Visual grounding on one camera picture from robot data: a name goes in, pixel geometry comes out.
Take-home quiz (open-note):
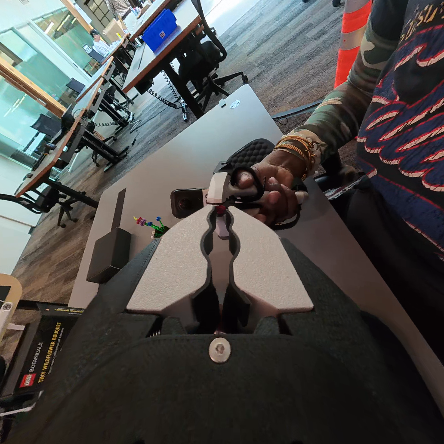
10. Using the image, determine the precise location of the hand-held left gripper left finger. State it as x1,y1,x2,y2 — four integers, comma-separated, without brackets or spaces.
126,207,212,328

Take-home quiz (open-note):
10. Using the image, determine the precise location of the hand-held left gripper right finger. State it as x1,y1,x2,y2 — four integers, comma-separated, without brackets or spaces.
228,207,314,328

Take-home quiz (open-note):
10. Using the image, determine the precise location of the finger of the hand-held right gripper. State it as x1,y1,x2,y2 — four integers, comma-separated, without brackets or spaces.
207,172,234,207
215,210,231,241

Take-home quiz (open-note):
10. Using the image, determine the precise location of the wooden background desk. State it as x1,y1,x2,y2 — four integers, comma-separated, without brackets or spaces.
14,59,129,209

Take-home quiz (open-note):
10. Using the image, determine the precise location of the grey background desk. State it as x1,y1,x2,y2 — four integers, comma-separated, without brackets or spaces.
122,0,229,120

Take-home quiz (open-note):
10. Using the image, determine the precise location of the person's right hand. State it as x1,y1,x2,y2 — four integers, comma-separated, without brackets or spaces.
250,149,307,226

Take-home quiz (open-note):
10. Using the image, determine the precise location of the LEGO flower bouquet in pot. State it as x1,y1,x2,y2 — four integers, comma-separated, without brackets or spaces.
133,215,170,241

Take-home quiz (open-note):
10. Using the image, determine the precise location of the black wrist rest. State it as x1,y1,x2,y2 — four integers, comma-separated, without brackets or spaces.
214,138,277,175

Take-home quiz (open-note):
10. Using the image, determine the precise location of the flat black box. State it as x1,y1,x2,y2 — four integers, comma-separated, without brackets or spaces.
86,188,132,284

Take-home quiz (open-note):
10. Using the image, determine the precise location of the gold bangle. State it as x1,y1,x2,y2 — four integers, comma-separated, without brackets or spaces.
274,139,313,177
285,133,325,174

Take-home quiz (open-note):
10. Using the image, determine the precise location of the black office chair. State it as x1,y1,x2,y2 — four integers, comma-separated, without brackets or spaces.
0,182,99,228
177,0,249,115

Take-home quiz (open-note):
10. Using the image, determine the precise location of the black product box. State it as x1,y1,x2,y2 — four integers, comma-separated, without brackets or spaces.
0,309,85,417

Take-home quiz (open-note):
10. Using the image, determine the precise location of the blue storage bin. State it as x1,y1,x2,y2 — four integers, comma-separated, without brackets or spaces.
142,9,179,53

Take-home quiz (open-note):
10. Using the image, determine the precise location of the orange traffic cone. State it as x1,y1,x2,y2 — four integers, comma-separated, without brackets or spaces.
334,0,374,89

